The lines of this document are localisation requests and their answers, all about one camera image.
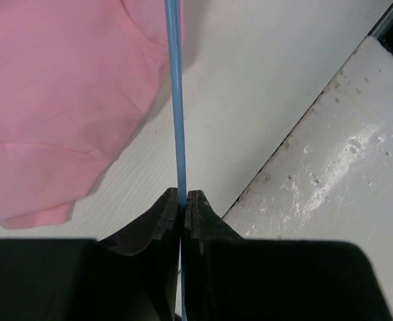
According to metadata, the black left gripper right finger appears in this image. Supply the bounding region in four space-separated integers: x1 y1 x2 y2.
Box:
183 190 243 320

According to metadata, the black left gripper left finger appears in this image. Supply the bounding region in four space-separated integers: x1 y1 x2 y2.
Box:
99 188 179 320

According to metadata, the pink t shirt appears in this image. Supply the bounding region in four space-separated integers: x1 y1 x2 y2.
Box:
0 1 169 229

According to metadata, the blue wire hanger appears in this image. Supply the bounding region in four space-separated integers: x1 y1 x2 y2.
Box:
163 0 189 321

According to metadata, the white foam board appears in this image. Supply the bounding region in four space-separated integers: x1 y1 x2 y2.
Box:
222 35 393 245

